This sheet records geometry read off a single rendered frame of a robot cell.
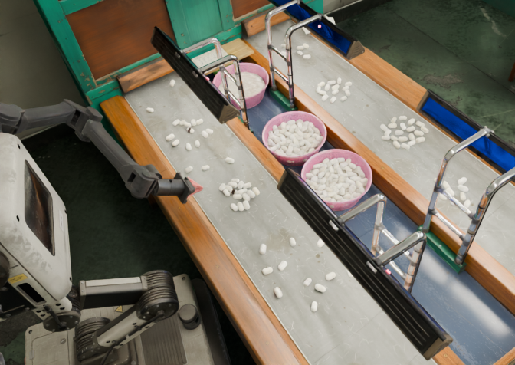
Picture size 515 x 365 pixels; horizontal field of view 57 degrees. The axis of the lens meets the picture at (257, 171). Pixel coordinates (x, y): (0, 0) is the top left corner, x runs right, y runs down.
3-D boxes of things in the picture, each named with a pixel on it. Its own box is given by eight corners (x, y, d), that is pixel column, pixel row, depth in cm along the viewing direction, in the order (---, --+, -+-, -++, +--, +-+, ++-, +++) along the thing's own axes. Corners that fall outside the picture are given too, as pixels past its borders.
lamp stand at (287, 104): (293, 116, 216) (287, 32, 183) (269, 94, 228) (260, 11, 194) (326, 100, 222) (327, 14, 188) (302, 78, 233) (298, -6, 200)
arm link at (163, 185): (152, 198, 156) (158, 184, 154) (142, 186, 161) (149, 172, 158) (169, 198, 161) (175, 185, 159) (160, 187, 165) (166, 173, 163)
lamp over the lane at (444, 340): (427, 363, 108) (432, 351, 102) (276, 189, 144) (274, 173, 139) (453, 343, 110) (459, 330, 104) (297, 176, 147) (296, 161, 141)
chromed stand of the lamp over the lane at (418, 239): (365, 341, 148) (377, 272, 114) (326, 292, 160) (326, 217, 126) (411, 308, 153) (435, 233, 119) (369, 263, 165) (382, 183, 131)
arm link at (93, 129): (70, 129, 173) (83, 104, 170) (83, 133, 178) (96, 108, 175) (132, 202, 151) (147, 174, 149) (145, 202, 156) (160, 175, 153)
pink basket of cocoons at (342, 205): (329, 229, 176) (329, 215, 169) (288, 184, 191) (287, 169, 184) (385, 195, 183) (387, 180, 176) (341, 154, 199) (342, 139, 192)
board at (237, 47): (195, 80, 227) (195, 78, 226) (182, 65, 236) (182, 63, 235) (254, 53, 236) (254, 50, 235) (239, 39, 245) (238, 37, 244)
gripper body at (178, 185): (181, 171, 168) (163, 170, 163) (194, 189, 162) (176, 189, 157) (174, 185, 171) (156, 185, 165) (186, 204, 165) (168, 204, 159)
